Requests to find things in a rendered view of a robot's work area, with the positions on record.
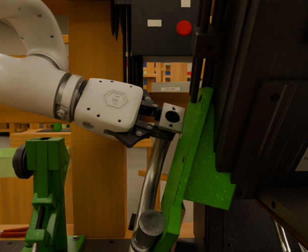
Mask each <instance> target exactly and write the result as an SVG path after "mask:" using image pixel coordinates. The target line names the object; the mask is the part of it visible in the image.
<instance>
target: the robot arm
mask: <svg viewBox="0 0 308 252"><path fill-rule="evenodd" d="M0 19H5V20H7V21H8V22H9V23H10V24H11V25H12V26H13V27H14V29H15V30H16V31H17V33H18V35H19V37H20V38H21V40H22V42H23V44H24V47H25V49H26V52H27V56H26V57H22V58H17V57H12V56H8V55H5V54H1V53H0V104H2V105H5V106H9V107H13V108H16V109H20V110H24V111H28V112H31V113H35V114H39V115H42V116H46V117H50V118H53V119H57V120H61V121H65V122H68V123H71V122H72V121H74V122H75V124H76V125H78V126H80V127H82V128H84V129H86V130H88V131H90V132H93V133H95V134H98V135H101V136H104V137H107V138H110V139H113V140H117V141H120V142H121V143H122V144H124V145H125V146H126V147H127V148H132V147H133V146H134V145H135V144H136V143H137V142H139V141H141V140H143V139H149V138H150V137H154V138H158V139H162V140H165V141H173V139H174V136H175V134H176V133H174V132H171V131H167V130H163V129H159V128H158V126H159V124H158V123H154V125H151V124H149V123H146V122H144V121H141V120H138V119H137V115H138V114H139V115H145V116H150V117H155V118H154V119H155V120H156V121H160V117H161V112H162V107H159V106H158V103H156V102H153V100H152V99H151V98H150V97H149V94H148V91H147V90H146V89H142V88H140V87H139V86H136V85H132V84H128V83H124V82H119V81H114V80H108V79H101V78H90V79H89V81H88V80H84V78H83V76H80V75H76V74H73V73H69V72H68V69H69V60H68V54H67V50H66V47H65V43H64V40H63V37H62V34H61V31H60V28H59V25H58V23H57V21H56V19H55V17H54V15H53V13H52V12H51V10H50V9H49V8H48V7H47V5H46V4H45V3H44V2H43V1H42V0H0ZM143 107H145V108H143ZM132 134H133V135H132Z"/></svg>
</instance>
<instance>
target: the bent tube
mask: <svg viewBox="0 0 308 252"><path fill-rule="evenodd" d="M184 115H185V108H183V107H179V106H176V105H172V104H168V103H164V104H163V107H162V112H161V117H160V122H159V126H158V128H159V129H162V130H166V131H170V132H174V133H177V134H181V133H182V129H183V122H184ZM170 144H171V141H168V140H162V139H159V138H156V139H155V142H154V145H153V148H152V151H151V155H150V158H149V162H148V166H147V170H146V174H145V178H144V182H143V186H142V191H141V196H140V200H139V205H138V210H137V214H136V219H135V224H134V229H133V233H134V232H135V231H136V228H138V220H139V217H140V215H141V214H142V213H143V212H144V211H146V210H154V207H155V201H156V195H157V190H158V185H159V180H160V176H161V172H162V168H163V165H164V161H165V158H166V155H167V152H168V149H169V146H170ZM133 233H132V235H133ZM129 252H134V251H133V249H132V247H131V243H130V247H129Z"/></svg>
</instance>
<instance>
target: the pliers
mask: <svg viewBox="0 0 308 252"><path fill-rule="evenodd" d="M28 229H29V227H20V228H12V229H5V230H0V237H25V236H26V231H27V230H28Z"/></svg>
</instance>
